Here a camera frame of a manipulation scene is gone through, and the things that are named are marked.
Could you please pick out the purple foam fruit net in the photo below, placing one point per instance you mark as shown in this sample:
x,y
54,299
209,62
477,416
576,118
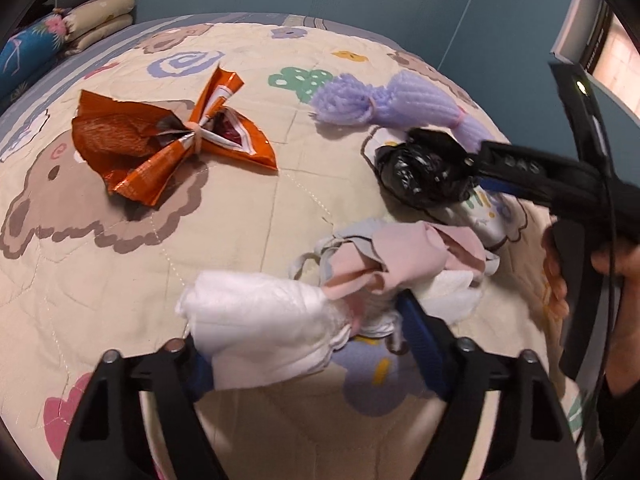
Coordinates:
x,y
408,101

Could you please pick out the cream bear print quilt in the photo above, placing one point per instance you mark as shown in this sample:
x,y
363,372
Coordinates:
x,y
81,273

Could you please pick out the orange snack wrapper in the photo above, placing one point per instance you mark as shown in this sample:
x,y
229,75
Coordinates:
x,y
137,147

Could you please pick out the small black plastic bag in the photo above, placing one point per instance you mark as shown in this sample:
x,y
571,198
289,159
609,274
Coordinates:
x,y
426,170

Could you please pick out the person's right hand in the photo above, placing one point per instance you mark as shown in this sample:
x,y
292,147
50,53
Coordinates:
x,y
626,262

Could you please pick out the white tissue wad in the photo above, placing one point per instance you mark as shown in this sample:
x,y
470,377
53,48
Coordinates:
x,y
255,330

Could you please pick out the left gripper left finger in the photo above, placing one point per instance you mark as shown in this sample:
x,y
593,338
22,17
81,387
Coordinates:
x,y
137,418

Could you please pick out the beige folded blanket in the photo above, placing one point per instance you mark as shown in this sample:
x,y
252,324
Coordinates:
x,y
95,20

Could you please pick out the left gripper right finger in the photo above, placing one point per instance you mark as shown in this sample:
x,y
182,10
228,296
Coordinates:
x,y
531,439

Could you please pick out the window with dark frame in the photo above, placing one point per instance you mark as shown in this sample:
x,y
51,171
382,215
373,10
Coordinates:
x,y
593,36

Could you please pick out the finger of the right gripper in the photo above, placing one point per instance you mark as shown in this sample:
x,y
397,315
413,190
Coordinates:
x,y
500,186

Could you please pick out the blue floral folded duvet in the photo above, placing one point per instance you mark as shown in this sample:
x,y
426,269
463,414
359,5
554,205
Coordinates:
x,y
30,50

